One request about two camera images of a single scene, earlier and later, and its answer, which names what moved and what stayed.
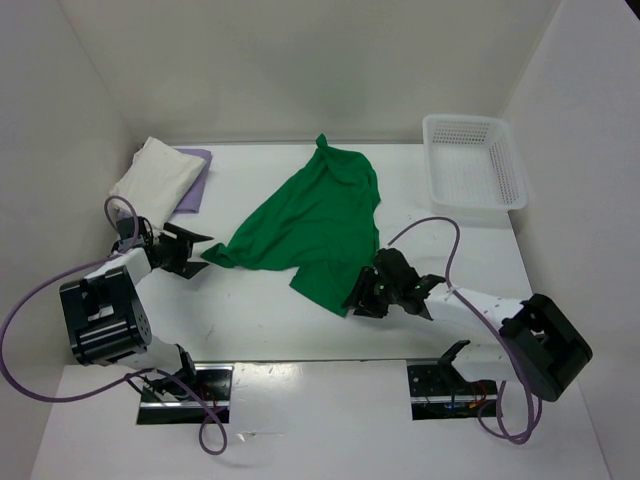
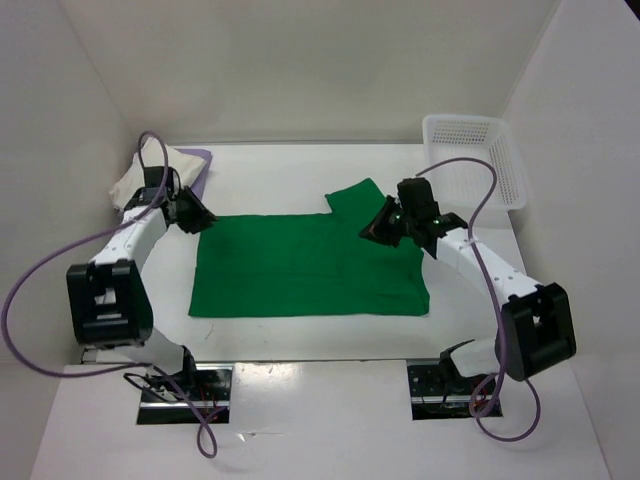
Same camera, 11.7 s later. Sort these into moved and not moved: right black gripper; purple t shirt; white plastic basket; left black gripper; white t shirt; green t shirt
Moved: green t shirt; left black gripper; right black gripper
Not moved: white t shirt; purple t shirt; white plastic basket
